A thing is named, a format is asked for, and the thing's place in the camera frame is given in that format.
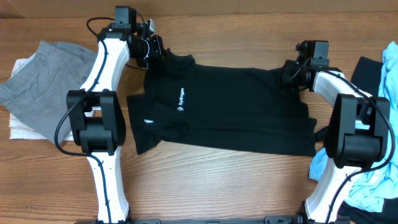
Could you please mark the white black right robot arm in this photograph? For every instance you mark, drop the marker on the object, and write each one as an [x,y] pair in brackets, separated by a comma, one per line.
[358,135]

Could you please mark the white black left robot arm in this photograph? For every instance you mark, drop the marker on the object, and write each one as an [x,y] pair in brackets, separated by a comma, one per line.
[96,117]

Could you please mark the light blue garment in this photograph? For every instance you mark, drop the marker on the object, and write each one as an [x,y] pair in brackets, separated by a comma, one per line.
[369,191]

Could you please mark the grey folded shorts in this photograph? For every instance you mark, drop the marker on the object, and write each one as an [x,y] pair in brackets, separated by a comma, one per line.
[63,50]

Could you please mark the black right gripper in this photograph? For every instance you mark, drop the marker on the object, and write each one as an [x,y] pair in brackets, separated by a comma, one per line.
[288,68]

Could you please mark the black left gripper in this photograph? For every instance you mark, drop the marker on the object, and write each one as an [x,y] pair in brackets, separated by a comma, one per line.
[158,49]

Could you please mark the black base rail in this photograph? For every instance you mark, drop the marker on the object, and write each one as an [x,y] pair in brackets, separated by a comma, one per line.
[211,221]

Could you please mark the white folded cloth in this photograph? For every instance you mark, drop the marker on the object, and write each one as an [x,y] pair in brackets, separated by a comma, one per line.
[18,130]

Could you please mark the black garment in pile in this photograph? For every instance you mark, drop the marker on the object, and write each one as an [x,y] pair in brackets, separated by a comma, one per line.
[367,76]

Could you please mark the black t-shirt with white logo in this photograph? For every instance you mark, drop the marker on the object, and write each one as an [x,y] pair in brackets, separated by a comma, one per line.
[241,109]

